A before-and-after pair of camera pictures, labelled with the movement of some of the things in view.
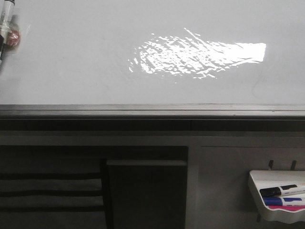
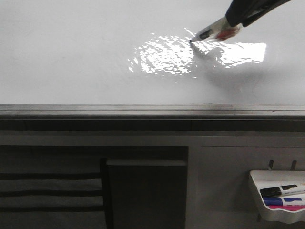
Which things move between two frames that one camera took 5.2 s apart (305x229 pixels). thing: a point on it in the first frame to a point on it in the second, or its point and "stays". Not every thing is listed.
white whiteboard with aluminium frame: [156, 59] stays
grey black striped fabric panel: [51, 201] stays
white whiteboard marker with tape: [11, 34] to [219, 30]
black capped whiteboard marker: [279, 191] stays
